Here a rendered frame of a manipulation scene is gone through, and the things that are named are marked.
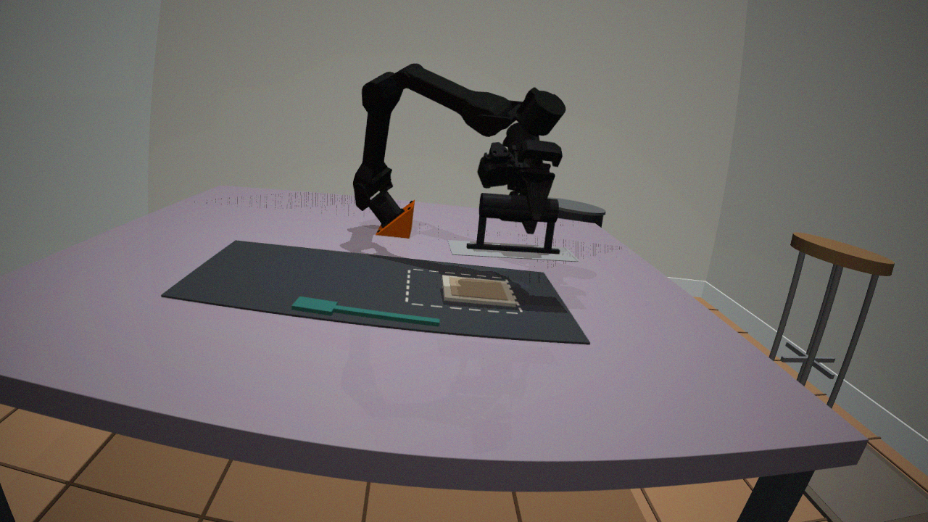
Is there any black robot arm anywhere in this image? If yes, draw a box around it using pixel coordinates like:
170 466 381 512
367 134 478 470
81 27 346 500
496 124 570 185
353 64 566 228

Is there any beige square tile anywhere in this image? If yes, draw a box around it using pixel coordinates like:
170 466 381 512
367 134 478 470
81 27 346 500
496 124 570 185
442 275 516 307

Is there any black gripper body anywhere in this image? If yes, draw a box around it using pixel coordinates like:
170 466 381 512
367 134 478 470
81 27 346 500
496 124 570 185
508 139 563 196

